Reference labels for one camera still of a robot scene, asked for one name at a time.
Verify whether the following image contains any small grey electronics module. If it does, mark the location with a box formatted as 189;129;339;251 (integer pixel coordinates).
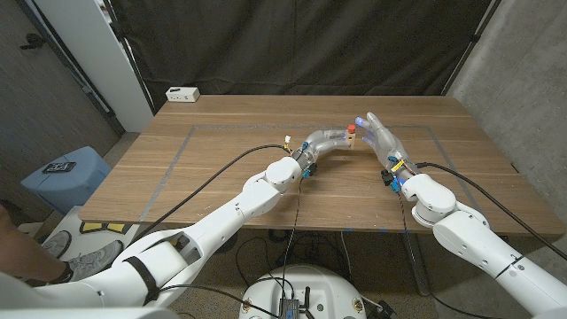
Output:
277;297;303;319

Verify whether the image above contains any white floor cable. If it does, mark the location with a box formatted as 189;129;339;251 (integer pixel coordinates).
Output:
339;230;353;276

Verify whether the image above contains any black backdrop stand pole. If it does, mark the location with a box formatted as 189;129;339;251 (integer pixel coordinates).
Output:
440;0;504;97
104;0;156;116

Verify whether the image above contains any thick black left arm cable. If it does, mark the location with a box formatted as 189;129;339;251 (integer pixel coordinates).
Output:
128;144;293;249

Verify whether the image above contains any black door handle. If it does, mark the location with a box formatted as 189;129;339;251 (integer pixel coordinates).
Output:
19;32;47;50

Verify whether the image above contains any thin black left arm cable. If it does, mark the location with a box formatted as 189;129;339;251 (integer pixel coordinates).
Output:
281;175;307;311

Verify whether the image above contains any black backdrop curtain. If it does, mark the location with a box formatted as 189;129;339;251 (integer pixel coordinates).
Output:
108;0;504;101

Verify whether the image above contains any grey table leg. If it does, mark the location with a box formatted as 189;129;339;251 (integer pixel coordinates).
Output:
400;232;431;297

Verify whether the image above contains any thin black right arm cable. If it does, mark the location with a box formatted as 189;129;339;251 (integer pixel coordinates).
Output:
396;190;506;319

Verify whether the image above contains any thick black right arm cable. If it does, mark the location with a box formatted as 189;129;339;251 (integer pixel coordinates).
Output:
415;161;567;261

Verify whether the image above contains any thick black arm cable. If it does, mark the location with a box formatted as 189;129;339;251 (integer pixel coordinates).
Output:
415;161;567;261
128;144;293;249

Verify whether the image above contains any blue plastic bin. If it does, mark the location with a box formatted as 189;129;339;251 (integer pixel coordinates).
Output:
19;145;113;216

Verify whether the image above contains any white power strip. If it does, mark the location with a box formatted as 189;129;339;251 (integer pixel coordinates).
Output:
166;86;201;104

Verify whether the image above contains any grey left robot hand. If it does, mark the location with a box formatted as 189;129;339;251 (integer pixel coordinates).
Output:
294;128;351;173

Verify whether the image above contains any white floor mat yellow print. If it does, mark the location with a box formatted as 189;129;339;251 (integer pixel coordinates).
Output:
42;206;172;267

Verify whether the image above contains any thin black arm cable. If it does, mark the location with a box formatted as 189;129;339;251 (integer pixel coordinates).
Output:
281;175;307;311
396;190;506;319

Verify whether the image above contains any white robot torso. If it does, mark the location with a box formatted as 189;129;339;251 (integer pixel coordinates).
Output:
238;264;368;319

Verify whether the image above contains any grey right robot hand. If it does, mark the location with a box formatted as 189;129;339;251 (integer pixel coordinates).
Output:
353;111;420;183

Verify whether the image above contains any grey sneaker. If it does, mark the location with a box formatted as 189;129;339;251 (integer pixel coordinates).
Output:
39;230;73;261
48;238;125;283

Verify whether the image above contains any person's bare leg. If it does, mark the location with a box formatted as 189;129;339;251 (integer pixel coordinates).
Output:
0;206;74;284

